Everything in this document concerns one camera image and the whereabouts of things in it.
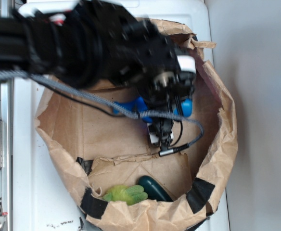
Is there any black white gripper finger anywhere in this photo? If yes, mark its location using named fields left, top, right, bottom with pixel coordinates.
left=147, top=118, right=174, bottom=151

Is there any white padded gripper finger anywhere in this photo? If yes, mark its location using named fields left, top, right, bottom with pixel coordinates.
left=176, top=48, right=196, bottom=74

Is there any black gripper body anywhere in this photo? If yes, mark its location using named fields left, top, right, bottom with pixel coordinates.
left=121, top=20, right=195, bottom=106

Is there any blue plastic bottle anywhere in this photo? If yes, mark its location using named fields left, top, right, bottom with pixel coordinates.
left=115, top=97, right=192, bottom=117

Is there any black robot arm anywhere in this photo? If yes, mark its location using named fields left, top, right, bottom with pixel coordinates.
left=0, top=0, right=196, bottom=156

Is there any dark green toy cucumber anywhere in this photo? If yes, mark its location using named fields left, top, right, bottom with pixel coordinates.
left=138, top=176, right=173, bottom=202

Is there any brown paper bag liner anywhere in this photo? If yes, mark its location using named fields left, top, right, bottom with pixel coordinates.
left=35, top=19, right=238, bottom=231

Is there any green plush toy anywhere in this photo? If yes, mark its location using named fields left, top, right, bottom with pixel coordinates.
left=102, top=185, right=148, bottom=205

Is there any thin black wire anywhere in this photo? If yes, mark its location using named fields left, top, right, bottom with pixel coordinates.
left=36, top=79, right=184, bottom=145

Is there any grey braided cable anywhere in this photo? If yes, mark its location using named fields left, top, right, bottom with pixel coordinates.
left=0, top=71, right=204, bottom=157

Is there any aluminium frame rail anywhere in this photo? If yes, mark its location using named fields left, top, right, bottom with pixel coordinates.
left=0, top=79, right=13, bottom=231

